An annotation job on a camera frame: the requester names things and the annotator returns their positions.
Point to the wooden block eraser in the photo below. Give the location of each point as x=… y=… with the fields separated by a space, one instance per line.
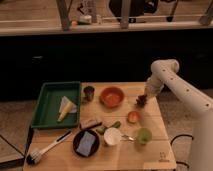
x=90 y=123

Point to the green apple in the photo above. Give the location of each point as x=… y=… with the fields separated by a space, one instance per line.
x=143 y=136

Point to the black plate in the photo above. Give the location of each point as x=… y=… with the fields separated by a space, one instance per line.
x=79 y=136

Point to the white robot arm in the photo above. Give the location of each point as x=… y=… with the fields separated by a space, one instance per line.
x=164 y=73

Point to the wooden railing post middle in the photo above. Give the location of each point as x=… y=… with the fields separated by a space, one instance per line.
x=125 y=11

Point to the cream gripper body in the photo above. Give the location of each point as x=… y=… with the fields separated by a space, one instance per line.
x=149 y=93

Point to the blue sponge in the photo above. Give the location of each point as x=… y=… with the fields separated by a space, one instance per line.
x=86 y=143

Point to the person in dark clothes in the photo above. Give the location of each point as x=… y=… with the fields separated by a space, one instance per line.
x=137 y=8

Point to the small items on ledge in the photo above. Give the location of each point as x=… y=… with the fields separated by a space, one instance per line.
x=83 y=20

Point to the white cloth in tray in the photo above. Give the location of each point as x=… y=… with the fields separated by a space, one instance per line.
x=64 y=101

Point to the green plastic tray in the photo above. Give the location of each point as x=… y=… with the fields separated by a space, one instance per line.
x=47 y=109

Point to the orange bowl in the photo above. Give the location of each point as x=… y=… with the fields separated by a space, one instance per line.
x=112 y=96

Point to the wooden railing post left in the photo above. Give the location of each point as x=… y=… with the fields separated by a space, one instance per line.
x=64 y=7

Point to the white measuring cup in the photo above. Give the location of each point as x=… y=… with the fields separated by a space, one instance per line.
x=112 y=136

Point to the red orange tomato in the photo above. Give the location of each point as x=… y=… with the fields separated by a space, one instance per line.
x=133 y=117

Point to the wooden railing post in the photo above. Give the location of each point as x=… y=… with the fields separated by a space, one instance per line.
x=125 y=11
x=64 y=7

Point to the dark red grape bunch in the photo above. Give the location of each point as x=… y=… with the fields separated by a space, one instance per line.
x=141 y=101

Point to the small metal cup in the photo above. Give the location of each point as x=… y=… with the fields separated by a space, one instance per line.
x=89 y=93

